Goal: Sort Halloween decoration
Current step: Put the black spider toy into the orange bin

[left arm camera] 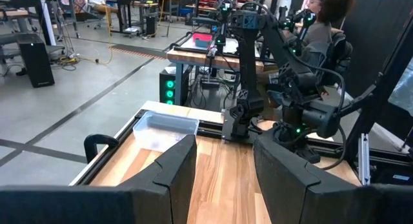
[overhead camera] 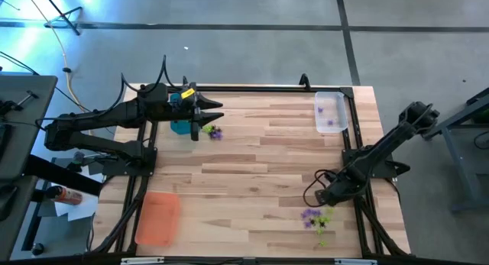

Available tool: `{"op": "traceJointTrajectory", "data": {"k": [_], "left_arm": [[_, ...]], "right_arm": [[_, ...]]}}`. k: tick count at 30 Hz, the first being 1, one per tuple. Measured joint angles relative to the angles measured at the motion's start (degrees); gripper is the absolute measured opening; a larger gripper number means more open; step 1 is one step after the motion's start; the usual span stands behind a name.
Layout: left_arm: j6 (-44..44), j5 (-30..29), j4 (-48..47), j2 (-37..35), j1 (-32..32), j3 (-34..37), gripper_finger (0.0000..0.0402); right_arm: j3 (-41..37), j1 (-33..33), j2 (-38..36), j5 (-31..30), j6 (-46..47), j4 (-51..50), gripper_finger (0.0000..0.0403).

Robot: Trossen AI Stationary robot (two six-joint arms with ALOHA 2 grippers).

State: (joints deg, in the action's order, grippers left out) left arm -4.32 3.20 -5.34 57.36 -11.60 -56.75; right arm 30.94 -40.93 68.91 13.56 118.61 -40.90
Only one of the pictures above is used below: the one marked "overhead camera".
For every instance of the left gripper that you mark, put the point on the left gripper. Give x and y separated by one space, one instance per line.
191 104

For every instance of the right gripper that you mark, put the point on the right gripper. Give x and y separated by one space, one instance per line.
332 194

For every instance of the black plastic spider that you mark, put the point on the black plastic spider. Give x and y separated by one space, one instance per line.
214 127
313 220

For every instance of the teal plastic bin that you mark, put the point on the teal plastic bin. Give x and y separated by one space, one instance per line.
181 127

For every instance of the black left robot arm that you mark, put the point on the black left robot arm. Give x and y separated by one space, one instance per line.
95 116

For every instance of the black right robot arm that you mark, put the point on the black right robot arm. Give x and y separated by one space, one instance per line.
386 143

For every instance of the clear plastic bin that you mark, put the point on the clear plastic bin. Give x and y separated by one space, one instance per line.
336 104

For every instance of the orange plastic bin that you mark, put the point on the orange plastic bin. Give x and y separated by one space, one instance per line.
158 219

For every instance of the grey metal workbench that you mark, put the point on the grey metal workbench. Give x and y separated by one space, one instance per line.
458 173

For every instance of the grey cylinder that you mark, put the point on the grey cylinder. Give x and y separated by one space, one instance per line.
78 158

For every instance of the black diagonal beam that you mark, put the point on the black diagonal beam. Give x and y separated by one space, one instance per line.
65 175

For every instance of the white paper sheets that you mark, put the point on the white paper sheets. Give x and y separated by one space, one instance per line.
82 209

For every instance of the orange bottle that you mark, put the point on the orange bottle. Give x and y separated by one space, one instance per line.
68 196

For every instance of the black tripod stand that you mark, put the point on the black tripod stand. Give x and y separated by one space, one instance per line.
63 15

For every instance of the black bar clamp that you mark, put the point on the black bar clamp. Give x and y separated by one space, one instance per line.
26 99

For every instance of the grey side desk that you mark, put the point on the grey side desk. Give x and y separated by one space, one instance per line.
23 143

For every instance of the black round knob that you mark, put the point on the black round knob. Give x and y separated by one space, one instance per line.
37 249

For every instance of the black frame clamp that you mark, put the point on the black frame clamp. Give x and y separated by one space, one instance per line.
305 82
185 81

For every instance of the black aluminium table frame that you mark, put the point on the black aluminium table frame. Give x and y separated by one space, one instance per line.
248 89

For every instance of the silver bracket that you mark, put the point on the silver bracket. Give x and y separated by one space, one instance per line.
141 260
355 262

